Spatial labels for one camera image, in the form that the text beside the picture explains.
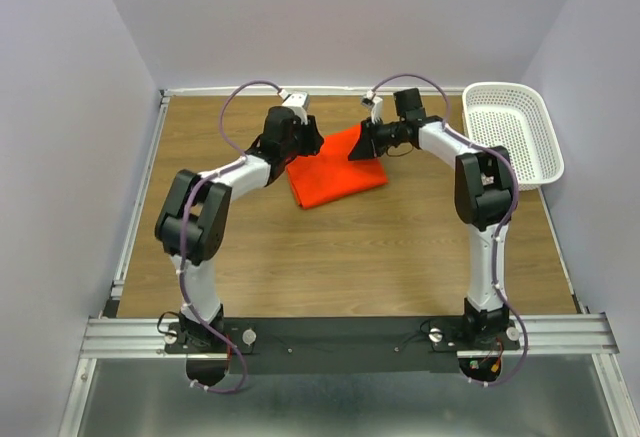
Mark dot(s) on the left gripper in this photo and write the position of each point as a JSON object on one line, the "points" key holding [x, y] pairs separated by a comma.
{"points": [[313, 140]]}

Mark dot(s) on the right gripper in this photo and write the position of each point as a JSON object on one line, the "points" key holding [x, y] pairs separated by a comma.
{"points": [[364, 148]]}

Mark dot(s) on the orange t-shirt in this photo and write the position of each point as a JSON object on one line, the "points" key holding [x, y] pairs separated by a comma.
{"points": [[329, 175]]}

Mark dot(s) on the white perforated basket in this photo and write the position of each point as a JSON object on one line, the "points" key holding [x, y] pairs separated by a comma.
{"points": [[515, 116]]}

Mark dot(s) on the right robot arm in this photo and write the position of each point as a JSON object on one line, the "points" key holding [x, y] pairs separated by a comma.
{"points": [[485, 197]]}

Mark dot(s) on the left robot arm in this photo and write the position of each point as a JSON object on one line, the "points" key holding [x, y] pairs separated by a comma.
{"points": [[193, 218]]}

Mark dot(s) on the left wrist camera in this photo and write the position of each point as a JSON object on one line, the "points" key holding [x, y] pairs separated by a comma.
{"points": [[297, 101]]}

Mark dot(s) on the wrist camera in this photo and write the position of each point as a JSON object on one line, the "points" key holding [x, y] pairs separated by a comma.
{"points": [[297, 101], [374, 104]]}

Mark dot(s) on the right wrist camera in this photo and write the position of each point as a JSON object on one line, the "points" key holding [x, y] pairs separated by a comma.
{"points": [[374, 104]]}

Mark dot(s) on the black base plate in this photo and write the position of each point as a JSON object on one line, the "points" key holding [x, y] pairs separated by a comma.
{"points": [[268, 361]]}

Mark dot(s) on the aluminium left rail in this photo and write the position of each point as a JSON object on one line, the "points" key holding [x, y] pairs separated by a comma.
{"points": [[117, 285]]}

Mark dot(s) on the aluminium front rail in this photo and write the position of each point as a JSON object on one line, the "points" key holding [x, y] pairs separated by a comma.
{"points": [[569, 334]]}

